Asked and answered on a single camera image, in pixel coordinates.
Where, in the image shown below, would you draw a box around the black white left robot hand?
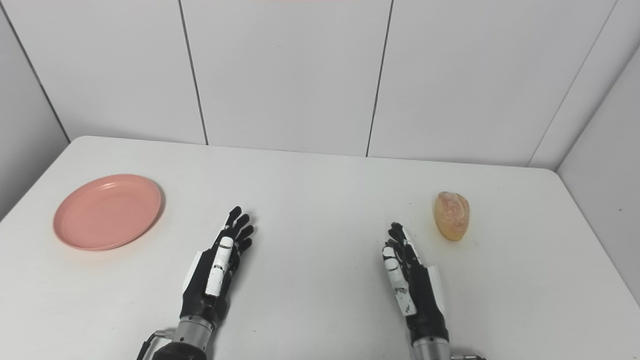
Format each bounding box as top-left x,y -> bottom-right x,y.
180,206 -> 255,323

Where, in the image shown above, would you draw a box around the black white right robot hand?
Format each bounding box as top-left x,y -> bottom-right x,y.
382,222 -> 450,346

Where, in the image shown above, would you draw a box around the brown bread roll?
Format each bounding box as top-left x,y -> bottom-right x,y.
433,191 -> 471,242

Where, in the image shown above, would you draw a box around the pink round plate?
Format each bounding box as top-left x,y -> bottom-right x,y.
53,174 -> 163,252

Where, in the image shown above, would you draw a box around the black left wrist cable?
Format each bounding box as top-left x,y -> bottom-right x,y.
136,329 -> 177,360

